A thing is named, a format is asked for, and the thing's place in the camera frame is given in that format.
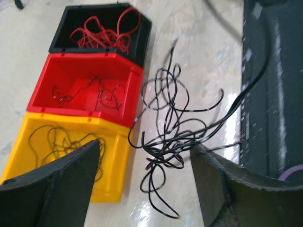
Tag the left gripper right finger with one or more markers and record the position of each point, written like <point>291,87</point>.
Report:
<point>233,196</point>

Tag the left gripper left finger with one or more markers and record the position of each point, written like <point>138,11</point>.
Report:
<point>54,195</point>

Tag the yellow plastic bin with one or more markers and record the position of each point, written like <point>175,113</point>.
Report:
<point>43,138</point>

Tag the red plastic bin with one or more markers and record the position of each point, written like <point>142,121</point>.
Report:
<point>99,85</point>

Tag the black plastic bin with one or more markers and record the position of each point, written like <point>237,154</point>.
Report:
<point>117,27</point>

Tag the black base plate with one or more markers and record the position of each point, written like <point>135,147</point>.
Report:
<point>272,111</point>

